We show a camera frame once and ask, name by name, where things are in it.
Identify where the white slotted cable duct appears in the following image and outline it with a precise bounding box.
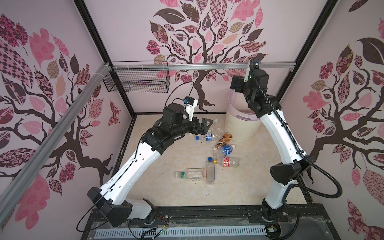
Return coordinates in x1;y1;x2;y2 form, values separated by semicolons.
91;226;267;240

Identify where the aluminium rail on wall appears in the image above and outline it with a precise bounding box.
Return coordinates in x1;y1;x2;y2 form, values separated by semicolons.
1;63;111;224
113;62;296;71

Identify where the black corner frame post left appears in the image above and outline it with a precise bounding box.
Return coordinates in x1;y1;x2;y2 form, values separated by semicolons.
74;0;136;117

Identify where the blue label water bottle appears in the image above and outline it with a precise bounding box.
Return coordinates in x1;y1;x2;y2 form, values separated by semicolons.
213;145;236;158

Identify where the black wire mesh basket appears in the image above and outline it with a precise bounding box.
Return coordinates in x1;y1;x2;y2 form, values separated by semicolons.
103;60;171;93

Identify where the clear square plastic bottle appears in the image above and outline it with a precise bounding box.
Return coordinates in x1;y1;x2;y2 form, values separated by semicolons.
206;157;215;185

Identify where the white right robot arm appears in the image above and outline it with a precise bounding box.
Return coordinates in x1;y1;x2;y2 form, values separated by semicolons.
230;69;310;222

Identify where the red label cola bottle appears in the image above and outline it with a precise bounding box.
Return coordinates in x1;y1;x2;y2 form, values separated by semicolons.
213;157;240;168

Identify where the crushed orange coffee bottle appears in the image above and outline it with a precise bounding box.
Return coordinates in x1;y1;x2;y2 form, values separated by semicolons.
213;133;233;150

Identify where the clear bottle with blue cap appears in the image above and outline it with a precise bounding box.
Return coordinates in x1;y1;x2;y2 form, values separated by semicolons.
196;133;218;142

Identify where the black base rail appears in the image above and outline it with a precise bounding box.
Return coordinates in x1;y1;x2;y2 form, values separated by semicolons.
81;204;340;240

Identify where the aluminium rail on left wall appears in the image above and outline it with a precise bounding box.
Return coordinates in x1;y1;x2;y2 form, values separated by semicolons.
1;63;111;224

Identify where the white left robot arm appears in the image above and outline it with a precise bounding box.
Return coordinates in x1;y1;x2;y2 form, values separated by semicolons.
87;117;214;227

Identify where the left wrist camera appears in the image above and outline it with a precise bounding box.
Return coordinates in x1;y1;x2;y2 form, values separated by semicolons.
184;97;198;121

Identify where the black corner frame post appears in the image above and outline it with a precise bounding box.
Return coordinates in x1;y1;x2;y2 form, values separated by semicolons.
74;0;136;117
276;0;340;102

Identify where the black corrugated cable conduit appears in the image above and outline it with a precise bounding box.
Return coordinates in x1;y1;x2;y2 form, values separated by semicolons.
250;61;343;199

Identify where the white bin with purple liner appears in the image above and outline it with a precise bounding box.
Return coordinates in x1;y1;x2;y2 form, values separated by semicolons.
225;91;262;143

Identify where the black corner frame post right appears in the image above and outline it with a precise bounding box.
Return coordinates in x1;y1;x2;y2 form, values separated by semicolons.
276;0;340;102

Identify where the aluminium rail on back wall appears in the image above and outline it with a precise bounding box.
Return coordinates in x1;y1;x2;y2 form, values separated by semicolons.
113;62;296;71

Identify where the clear bottle with white cap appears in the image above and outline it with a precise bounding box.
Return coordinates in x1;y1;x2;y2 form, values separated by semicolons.
214;119;225;136

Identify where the clear bottle with green cap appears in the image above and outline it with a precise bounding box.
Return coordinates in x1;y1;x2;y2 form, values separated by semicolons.
175;168;206;181

